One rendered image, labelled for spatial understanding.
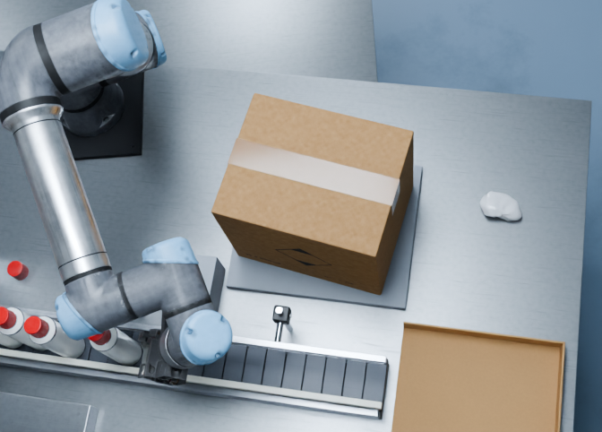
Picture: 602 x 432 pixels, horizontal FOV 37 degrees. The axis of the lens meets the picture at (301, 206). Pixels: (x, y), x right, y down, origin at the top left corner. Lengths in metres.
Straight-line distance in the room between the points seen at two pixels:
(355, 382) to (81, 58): 0.77
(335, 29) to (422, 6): 1.02
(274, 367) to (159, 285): 0.45
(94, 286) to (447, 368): 0.72
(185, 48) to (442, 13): 1.18
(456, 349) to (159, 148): 0.75
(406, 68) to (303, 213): 1.43
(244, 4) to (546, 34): 1.21
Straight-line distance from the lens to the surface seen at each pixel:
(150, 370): 1.54
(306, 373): 1.74
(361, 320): 1.80
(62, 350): 1.77
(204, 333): 1.33
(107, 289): 1.38
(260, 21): 2.08
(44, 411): 1.85
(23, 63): 1.45
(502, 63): 2.95
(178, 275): 1.35
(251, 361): 1.75
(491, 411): 1.77
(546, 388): 1.79
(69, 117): 1.99
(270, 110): 1.64
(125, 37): 1.43
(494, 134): 1.93
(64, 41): 1.43
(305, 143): 1.61
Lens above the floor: 2.58
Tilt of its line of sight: 69 degrees down
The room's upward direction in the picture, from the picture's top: 19 degrees counter-clockwise
